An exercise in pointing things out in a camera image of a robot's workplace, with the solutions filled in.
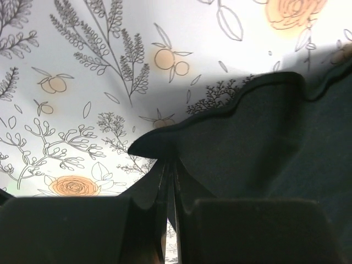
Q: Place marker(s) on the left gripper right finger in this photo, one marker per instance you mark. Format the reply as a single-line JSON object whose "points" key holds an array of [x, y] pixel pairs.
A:
{"points": [[214, 230]]}

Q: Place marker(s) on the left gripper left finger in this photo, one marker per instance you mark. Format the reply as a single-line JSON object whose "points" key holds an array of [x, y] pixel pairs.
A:
{"points": [[128, 228]]}

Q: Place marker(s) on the black t shirt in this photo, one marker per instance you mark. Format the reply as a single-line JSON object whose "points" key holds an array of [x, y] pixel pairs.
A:
{"points": [[271, 137]]}

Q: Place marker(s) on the floral table mat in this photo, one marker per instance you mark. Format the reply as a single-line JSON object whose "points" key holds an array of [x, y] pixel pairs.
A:
{"points": [[143, 55]]}

